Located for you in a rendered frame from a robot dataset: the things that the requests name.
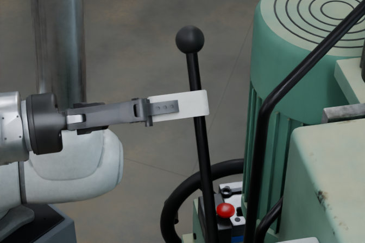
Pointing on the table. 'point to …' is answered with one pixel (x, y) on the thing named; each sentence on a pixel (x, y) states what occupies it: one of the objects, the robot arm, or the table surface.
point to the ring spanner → (230, 191)
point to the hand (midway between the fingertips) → (189, 104)
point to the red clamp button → (225, 210)
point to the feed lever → (200, 125)
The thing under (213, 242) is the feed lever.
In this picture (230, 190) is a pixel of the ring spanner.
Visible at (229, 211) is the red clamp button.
